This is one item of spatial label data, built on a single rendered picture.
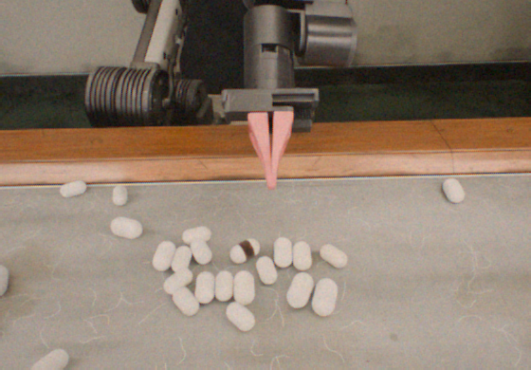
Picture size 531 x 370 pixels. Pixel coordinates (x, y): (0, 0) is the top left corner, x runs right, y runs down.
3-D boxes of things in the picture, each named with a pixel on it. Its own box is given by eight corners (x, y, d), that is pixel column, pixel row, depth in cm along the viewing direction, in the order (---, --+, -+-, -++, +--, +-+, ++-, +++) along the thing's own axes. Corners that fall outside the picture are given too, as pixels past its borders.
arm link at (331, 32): (248, -12, 54) (258, -59, 46) (334, -5, 56) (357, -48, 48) (248, 75, 52) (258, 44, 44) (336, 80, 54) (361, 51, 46)
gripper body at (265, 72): (320, 104, 43) (316, 40, 45) (220, 105, 43) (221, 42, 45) (312, 126, 49) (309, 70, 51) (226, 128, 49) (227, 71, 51)
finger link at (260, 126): (320, 180, 41) (316, 92, 43) (247, 181, 40) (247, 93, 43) (313, 194, 47) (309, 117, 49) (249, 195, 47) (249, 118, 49)
